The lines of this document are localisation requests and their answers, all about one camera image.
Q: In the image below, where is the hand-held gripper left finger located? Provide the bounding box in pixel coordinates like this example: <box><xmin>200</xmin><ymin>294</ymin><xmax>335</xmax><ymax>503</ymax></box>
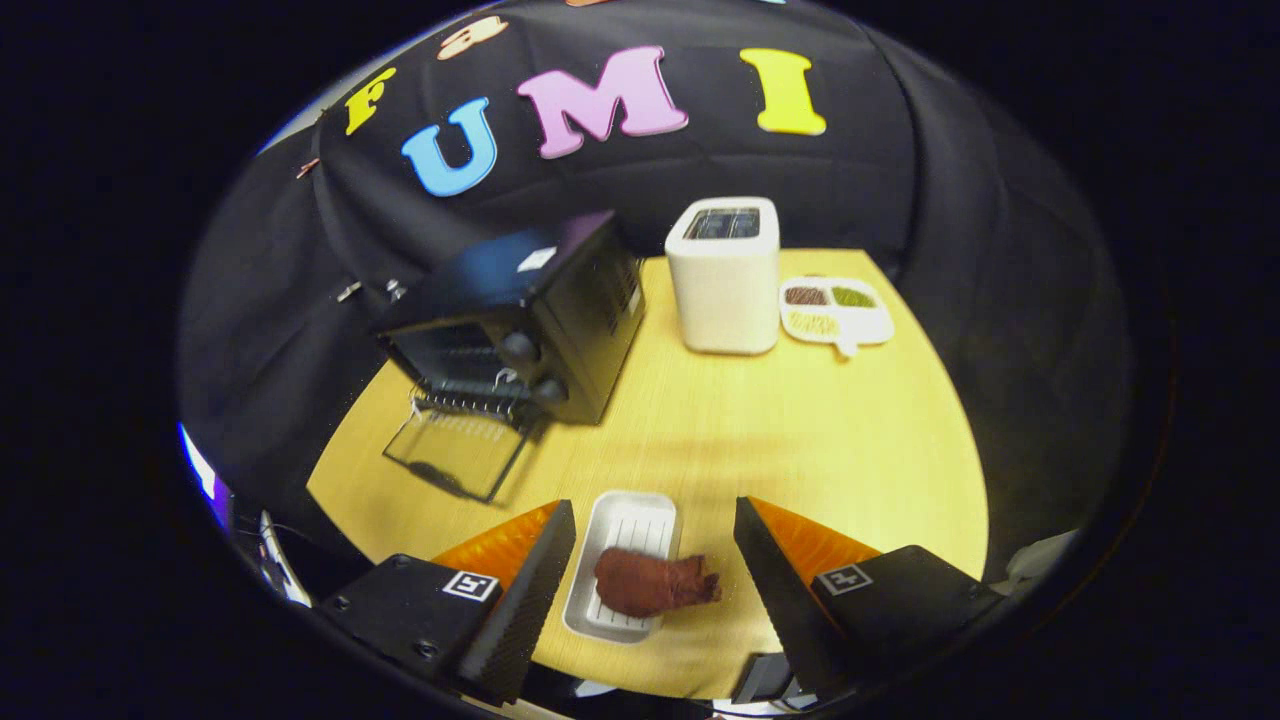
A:
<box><xmin>318</xmin><ymin>498</ymin><xmax>579</xmax><ymax>707</ymax></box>

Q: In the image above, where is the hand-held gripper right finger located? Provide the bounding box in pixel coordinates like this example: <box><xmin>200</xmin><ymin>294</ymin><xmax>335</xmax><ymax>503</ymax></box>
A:
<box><xmin>732</xmin><ymin>495</ymin><xmax>1006</xmax><ymax>701</ymax></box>

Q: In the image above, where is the brown meat piece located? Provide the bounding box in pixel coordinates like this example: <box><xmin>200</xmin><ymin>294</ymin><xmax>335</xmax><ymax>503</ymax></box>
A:
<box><xmin>594</xmin><ymin>546</ymin><xmax>723</xmax><ymax>619</ymax></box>

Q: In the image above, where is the glass toaster oven door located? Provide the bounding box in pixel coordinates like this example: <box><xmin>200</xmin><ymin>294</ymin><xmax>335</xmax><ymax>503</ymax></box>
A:
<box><xmin>382</xmin><ymin>400</ymin><xmax>536</xmax><ymax>504</ymax></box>

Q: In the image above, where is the black toaster oven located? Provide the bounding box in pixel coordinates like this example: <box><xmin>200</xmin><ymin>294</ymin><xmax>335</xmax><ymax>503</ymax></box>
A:
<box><xmin>372</xmin><ymin>210</ymin><xmax>648</xmax><ymax>504</ymax></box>

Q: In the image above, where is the white pop-up toaster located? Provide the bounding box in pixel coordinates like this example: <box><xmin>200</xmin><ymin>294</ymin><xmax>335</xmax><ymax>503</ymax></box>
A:
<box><xmin>665</xmin><ymin>196</ymin><xmax>781</xmax><ymax>356</ymax></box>

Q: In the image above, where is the white ribbed tray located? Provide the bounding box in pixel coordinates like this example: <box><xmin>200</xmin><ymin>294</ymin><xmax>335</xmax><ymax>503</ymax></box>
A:
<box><xmin>563</xmin><ymin>490</ymin><xmax>681</xmax><ymax>644</ymax></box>

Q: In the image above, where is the white divided plate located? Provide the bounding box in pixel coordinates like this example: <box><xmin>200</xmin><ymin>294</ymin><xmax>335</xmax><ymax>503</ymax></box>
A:
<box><xmin>779</xmin><ymin>276</ymin><xmax>895</xmax><ymax>359</ymax></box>

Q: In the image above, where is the metal wire oven rack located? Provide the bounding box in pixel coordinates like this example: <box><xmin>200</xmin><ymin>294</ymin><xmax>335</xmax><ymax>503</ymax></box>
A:
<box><xmin>412</xmin><ymin>385</ymin><xmax>531</xmax><ymax>423</ymax></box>

